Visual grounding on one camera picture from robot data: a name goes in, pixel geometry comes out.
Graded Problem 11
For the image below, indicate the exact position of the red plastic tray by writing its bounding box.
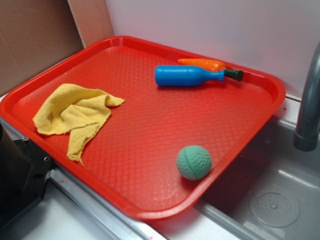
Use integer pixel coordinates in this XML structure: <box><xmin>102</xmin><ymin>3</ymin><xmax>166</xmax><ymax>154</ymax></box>
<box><xmin>0</xmin><ymin>36</ymin><xmax>286</xmax><ymax>220</ymax></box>

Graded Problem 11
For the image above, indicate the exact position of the grey faucet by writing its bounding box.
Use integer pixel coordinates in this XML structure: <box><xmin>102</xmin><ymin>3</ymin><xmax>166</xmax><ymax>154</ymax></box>
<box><xmin>293</xmin><ymin>45</ymin><xmax>320</xmax><ymax>152</ymax></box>

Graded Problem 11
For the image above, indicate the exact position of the orange toy carrot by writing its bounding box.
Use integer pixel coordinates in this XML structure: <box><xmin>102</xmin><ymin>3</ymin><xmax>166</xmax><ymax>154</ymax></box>
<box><xmin>177</xmin><ymin>58</ymin><xmax>244</xmax><ymax>82</ymax></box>

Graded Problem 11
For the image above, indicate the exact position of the brown cardboard panel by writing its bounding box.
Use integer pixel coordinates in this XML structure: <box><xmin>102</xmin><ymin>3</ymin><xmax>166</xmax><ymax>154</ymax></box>
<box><xmin>0</xmin><ymin>0</ymin><xmax>114</xmax><ymax>96</ymax></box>

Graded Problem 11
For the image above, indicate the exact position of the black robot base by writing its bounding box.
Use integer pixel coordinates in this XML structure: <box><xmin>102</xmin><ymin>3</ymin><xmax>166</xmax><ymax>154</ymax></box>
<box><xmin>0</xmin><ymin>126</ymin><xmax>53</xmax><ymax>229</ymax></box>

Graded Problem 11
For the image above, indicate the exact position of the yellow cloth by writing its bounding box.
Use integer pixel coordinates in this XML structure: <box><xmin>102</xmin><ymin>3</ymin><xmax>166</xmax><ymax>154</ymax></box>
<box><xmin>32</xmin><ymin>83</ymin><xmax>125</xmax><ymax>164</ymax></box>

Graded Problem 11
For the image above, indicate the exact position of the blue plastic bottle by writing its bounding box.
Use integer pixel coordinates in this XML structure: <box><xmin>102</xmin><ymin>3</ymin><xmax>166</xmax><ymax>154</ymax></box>
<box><xmin>154</xmin><ymin>65</ymin><xmax>225</xmax><ymax>87</ymax></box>

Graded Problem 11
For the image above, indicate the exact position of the grey toy sink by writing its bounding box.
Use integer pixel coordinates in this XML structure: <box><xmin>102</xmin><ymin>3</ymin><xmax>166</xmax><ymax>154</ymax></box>
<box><xmin>195</xmin><ymin>117</ymin><xmax>320</xmax><ymax>240</ymax></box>

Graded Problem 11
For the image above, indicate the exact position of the green dimpled ball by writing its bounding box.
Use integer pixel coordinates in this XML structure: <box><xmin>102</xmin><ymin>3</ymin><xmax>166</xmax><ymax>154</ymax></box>
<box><xmin>176</xmin><ymin>145</ymin><xmax>213</xmax><ymax>181</ymax></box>

